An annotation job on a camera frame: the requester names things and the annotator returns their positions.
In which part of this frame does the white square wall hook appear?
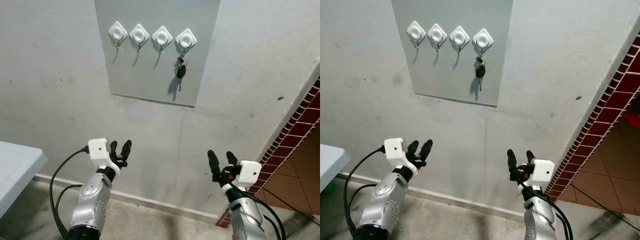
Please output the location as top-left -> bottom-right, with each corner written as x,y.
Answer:
449,25 -> 471,53
152,25 -> 173,53
427,23 -> 448,51
472,28 -> 495,55
108,21 -> 128,49
175,28 -> 198,55
129,23 -> 150,51
406,20 -> 427,49

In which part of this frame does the white table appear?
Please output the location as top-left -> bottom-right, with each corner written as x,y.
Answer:
0,141 -> 49,219
320,143 -> 351,194

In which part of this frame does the black headed key on ring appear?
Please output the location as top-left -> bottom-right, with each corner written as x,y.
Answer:
475,54 -> 487,93
176,54 -> 189,93

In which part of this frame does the thin black floor cable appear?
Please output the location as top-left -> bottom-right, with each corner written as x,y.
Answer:
262,188 -> 321,222
571,182 -> 640,218

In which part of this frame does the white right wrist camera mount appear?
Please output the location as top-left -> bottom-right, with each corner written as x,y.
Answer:
233,159 -> 263,189
528,158 -> 556,189

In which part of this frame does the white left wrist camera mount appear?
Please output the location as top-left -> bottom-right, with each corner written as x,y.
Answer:
383,137 -> 419,174
87,138 -> 121,174

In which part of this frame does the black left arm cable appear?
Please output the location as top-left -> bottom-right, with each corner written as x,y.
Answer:
343,144 -> 387,239
48,145 -> 91,240

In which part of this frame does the grey wall board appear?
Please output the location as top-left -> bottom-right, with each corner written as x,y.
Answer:
391,0 -> 514,108
94,0 -> 221,108

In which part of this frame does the white skirting board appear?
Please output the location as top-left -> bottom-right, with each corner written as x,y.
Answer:
339,172 -> 527,222
34,173 -> 222,224

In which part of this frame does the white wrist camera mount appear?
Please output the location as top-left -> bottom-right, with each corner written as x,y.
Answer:
528,158 -> 556,189
233,159 -> 263,189
383,137 -> 419,174
87,138 -> 121,174

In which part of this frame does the red tile wall band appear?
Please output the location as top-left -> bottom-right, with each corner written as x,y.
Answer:
547,30 -> 640,204
215,77 -> 321,229

